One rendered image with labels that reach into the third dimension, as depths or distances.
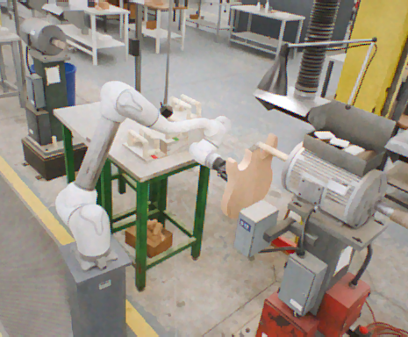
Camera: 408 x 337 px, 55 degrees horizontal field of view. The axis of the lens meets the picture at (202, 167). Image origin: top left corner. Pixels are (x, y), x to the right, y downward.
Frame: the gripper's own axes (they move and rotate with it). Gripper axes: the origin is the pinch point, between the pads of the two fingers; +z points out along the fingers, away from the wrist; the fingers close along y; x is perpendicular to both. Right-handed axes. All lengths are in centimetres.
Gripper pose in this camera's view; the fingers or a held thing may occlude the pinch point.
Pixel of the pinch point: (245, 181)
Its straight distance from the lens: 200.8
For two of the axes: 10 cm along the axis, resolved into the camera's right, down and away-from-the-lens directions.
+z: 6.7, 4.3, -6.0
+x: 0.2, -8.2, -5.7
